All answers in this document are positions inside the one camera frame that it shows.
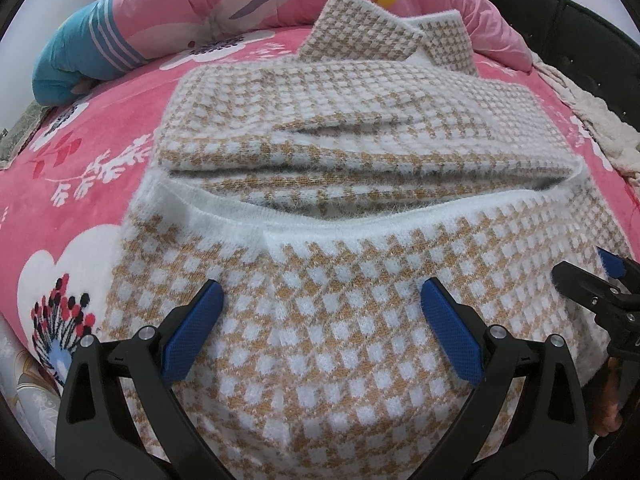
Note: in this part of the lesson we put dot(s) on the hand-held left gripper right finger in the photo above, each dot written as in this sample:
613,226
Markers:
452,332

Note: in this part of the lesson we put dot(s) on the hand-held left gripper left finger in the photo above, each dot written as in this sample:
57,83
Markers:
192,332

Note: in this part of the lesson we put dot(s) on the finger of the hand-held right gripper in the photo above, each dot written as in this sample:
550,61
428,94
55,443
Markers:
585,282
614,264

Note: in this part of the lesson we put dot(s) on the beige houndstooth knit coat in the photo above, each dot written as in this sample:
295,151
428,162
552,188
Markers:
325,240

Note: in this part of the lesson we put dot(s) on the person's right hand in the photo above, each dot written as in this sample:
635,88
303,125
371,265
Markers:
607,405

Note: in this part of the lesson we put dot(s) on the cream fuzzy garment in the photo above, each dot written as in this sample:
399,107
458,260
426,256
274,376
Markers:
600,125

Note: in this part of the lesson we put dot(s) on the pale floral bed sheet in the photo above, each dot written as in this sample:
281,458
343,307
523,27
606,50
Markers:
27,395

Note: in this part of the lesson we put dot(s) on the pink floral fleece blanket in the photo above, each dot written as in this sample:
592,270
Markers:
85,160

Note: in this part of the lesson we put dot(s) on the black bed headboard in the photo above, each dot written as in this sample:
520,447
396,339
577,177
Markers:
575,35

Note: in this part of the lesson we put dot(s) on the olive patterned cloth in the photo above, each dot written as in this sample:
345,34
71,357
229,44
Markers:
22,135

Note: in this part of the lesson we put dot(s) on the pink and blue printed quilt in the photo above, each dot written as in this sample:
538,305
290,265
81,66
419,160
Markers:
165,15

